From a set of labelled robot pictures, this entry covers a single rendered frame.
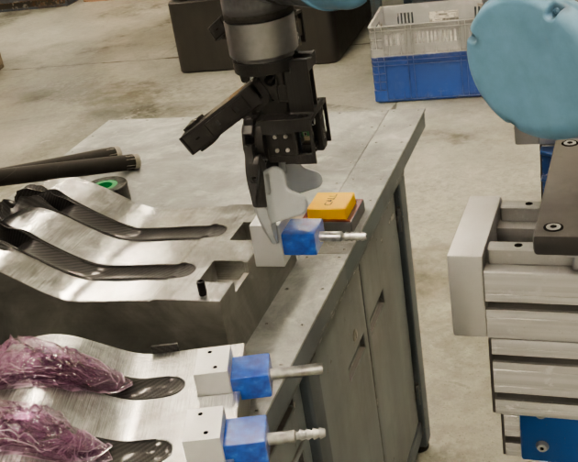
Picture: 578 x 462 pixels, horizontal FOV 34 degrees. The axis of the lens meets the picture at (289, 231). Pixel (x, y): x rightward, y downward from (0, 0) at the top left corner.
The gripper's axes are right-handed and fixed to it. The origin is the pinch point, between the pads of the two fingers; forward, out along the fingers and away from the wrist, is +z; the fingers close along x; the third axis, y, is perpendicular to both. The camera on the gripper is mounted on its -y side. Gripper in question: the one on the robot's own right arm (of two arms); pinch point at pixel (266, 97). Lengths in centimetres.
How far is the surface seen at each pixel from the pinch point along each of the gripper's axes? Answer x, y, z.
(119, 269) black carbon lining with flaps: -45.0, 9.9, 6.9
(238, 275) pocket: -38.5, 24.3, 8.1
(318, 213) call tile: -13.2, 18.0, 12.1
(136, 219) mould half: -33.7, 1.6, 6.3
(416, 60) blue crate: 244, -121, 76
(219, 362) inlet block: -56, 36, 7
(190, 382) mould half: -57, 33, 10
